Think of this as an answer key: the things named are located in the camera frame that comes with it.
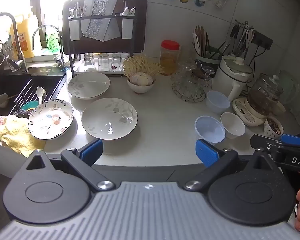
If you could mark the black roll-up drain rack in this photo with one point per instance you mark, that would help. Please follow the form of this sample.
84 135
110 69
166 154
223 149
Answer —
27 91

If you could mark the chopstick holder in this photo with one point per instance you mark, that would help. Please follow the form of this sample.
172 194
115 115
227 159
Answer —
207 56

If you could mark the teal sunflower scrubber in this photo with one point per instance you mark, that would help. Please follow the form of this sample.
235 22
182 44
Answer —
30 105

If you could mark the floral ceramic plate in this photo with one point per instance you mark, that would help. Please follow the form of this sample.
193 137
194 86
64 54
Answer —
51 118

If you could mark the large chrome faucet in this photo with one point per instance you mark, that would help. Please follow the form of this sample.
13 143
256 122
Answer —
21 55

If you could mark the garlic head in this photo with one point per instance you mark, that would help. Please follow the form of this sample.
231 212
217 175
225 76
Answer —
141 78

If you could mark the steel wool pad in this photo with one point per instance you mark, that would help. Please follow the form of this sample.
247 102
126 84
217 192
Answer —
21 113

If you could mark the glass health kettle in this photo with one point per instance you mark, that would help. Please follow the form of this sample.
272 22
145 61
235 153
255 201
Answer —
263 95

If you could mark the grey leaf ceramic plate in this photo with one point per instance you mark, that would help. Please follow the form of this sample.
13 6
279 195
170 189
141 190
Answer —
88 85
109 118

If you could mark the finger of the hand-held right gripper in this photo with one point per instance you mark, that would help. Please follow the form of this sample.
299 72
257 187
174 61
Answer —
262 142

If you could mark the clear glass with red print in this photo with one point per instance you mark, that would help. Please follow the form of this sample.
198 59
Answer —
116 61

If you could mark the row of hanging kitchen utensils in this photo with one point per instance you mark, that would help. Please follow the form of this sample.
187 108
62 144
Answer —
236 38

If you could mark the patterned small bowl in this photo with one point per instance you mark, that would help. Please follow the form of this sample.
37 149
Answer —
272 127

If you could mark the clear glass jug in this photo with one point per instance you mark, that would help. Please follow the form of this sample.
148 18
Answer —
290 87

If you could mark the white deep bowl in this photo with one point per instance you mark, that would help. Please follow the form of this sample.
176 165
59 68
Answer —
140 88

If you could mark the white ceramic bowl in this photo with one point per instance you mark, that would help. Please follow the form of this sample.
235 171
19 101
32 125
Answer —
232 125

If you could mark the white cutlery holder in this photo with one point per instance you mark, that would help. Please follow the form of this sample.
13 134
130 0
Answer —
127 27
74 30

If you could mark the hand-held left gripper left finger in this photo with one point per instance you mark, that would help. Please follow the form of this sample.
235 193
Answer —
92 150

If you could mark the yellow cloth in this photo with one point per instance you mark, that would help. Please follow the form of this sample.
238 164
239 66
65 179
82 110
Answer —
17 135

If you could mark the green label bottle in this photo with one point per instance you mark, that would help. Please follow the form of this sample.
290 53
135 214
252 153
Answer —
52 38

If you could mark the metal cutlery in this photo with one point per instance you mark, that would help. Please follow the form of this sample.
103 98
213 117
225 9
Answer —
76 11

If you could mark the dried noodle bundle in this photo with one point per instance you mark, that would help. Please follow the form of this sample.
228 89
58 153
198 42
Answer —
142 65

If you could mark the clear drinking glass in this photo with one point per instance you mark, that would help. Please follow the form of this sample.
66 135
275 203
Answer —
89 61
103 61

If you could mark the white kettle base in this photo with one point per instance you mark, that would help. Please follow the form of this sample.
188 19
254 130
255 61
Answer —
245 111

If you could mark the black kitchen sink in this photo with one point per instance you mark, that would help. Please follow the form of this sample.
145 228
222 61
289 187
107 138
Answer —
47 73

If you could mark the yellow detergent bottle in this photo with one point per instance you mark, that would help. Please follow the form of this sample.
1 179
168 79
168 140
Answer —
25 35

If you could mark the small chrome faucet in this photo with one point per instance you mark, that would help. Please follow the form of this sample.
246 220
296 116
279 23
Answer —
60 55

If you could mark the white ceramic spoon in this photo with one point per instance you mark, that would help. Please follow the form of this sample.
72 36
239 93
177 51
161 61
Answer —
125 11
132 11

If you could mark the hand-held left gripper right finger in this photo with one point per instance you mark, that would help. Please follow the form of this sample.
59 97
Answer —
205 152

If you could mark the white drip tray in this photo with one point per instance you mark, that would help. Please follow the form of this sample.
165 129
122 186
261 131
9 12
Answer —
80 71

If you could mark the black dish rack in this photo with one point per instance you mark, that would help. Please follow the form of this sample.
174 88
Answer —
100 17

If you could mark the translucent plastic bowl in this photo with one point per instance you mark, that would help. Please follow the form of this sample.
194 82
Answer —
210 129
218 101

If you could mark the red-lidded plastic jar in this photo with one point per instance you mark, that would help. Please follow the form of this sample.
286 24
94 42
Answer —
169 57

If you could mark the wooden ladle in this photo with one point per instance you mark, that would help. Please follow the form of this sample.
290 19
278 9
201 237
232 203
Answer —
2 100

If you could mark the black wall utensil rack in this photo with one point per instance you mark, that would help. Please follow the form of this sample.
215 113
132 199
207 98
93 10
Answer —
263 39

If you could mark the silver textured cutting board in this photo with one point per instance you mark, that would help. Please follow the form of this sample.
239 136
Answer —
100 22

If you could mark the white electric pot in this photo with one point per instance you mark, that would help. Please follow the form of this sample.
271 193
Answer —
231 77

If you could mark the dark brown cutting board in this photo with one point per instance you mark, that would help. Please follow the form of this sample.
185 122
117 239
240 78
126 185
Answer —
130 46

